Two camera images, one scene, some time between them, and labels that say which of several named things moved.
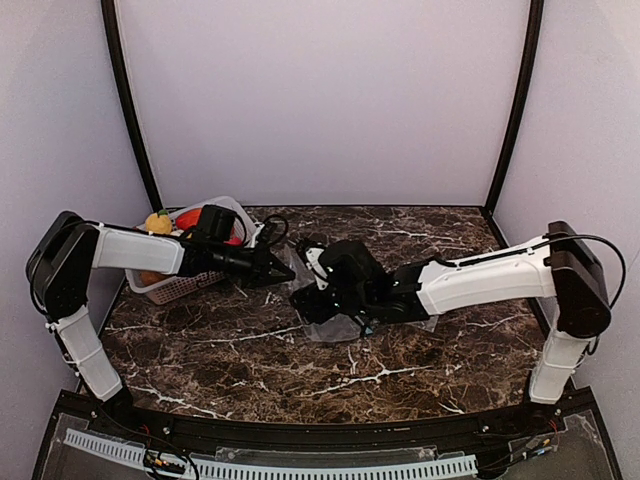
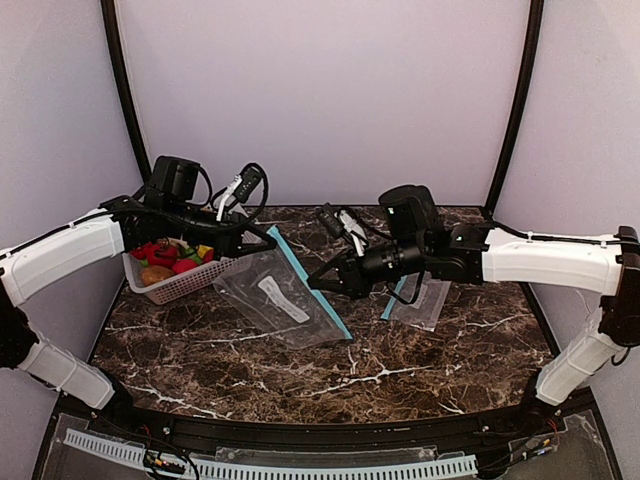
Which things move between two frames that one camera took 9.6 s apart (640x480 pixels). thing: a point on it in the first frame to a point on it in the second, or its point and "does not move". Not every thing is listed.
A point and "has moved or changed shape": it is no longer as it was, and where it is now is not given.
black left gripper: (258, 265) to (235, 234)
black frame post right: (518, 121) does not move
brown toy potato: (148, 278) does not move
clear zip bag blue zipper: (335, 328) has moved or changed shape
